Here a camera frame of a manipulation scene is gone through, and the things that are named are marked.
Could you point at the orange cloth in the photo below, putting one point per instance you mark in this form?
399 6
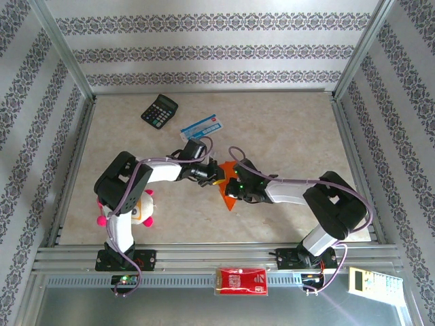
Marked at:
231 200

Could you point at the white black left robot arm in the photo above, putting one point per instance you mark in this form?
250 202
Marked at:
119 181

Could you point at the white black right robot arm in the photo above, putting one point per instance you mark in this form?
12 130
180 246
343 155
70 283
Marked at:
333 203

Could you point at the grey metal sheet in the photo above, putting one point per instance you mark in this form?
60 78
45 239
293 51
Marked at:
170 309

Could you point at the blue white paper card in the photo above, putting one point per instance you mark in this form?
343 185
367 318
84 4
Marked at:
204 126

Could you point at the white pink plush toy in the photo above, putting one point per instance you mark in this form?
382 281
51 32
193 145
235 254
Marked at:
147 207

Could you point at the black calculator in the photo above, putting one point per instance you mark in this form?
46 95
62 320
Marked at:
159 110

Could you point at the red packet in clear sleeve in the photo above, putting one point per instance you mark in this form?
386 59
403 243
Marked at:
238 280

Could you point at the small circuit board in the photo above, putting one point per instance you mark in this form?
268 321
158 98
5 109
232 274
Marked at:
311 278
126 279

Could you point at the beige remote control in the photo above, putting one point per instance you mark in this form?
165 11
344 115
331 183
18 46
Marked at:
360 280

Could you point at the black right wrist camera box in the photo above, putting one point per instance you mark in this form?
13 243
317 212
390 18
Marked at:
248 169

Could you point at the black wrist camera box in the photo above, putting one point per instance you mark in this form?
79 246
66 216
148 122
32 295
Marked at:
194 148
248 169

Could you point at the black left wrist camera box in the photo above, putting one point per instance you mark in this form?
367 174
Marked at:
194 148

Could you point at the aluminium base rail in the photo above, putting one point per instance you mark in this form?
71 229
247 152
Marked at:
210 254

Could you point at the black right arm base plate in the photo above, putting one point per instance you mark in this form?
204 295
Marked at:
285 259

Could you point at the aluminium wall rail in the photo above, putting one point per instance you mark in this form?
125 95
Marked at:
210 91

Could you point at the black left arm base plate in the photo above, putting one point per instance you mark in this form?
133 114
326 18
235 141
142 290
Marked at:
146 259

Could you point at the aluminium side rail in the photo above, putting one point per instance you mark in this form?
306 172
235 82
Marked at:
360 163
69 176

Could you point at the aluminium frame post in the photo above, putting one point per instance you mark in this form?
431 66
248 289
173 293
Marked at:
61 47
363 47

